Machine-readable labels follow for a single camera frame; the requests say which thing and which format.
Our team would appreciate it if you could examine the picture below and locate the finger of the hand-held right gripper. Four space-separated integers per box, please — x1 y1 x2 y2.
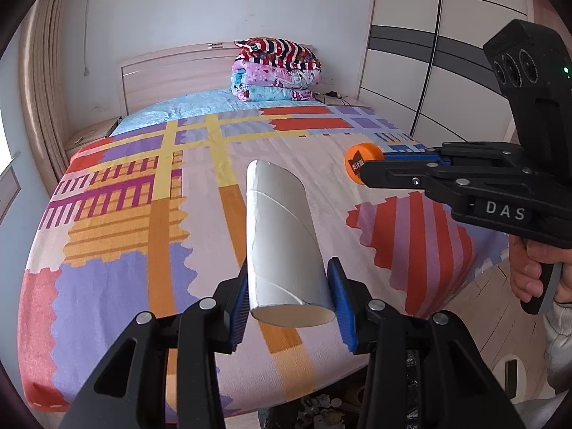
381 142 530 173
359 158 555 203

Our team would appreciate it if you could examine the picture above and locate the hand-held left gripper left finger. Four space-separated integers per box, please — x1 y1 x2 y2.
58 270 250 429

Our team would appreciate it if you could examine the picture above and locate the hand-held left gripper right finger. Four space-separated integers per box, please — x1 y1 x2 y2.
326 257 528 429

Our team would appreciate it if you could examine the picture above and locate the orange bottle cap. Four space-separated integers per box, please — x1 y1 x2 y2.
344 142 385 184

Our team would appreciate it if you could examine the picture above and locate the white cardboard tube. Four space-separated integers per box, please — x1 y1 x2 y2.
246 159 338 328

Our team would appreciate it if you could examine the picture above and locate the person's right forearm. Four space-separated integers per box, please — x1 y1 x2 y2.
543 297 572 396

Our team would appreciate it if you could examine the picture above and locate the person's right hand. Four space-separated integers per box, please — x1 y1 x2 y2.
509 236 572 305

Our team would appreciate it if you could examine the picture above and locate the wooden nightstand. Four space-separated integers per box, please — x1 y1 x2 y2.
313 94 371 109
65 116 122 166

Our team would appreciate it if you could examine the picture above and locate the white and grey wardrobe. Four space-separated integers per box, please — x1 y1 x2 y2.
357 0 537 146

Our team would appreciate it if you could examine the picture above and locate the colourful patterned bed blanket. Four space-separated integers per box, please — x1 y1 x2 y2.
18 105 510 416

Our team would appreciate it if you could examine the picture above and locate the pink and blue folded quilt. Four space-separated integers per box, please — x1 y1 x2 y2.
230 60 322 102

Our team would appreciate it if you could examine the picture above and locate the striped folded blanket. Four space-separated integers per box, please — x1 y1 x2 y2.
236 37 319 71

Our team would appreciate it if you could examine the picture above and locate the white round stool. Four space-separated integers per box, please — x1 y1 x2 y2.
492 354 523 402

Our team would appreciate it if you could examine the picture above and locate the black phone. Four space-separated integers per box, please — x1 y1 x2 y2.
505 361 520 398

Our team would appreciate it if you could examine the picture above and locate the light blue bed sheet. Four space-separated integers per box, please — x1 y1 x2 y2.
109 88 325 137

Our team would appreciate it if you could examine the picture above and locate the person's grey clothing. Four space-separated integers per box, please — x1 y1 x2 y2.
514 389 568 429

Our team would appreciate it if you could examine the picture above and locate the wooden headboard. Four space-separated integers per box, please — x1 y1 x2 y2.
117 41 314 119

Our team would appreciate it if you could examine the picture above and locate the beige curtain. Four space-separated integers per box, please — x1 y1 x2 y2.
18 0 72 184

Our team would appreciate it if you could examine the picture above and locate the black charger cable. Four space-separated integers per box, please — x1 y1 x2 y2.
313 90 349 104

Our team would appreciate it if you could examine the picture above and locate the window frame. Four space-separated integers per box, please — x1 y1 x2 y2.
0 152 22 226

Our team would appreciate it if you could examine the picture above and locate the thin wall cable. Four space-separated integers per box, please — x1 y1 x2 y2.
82 0 91 78

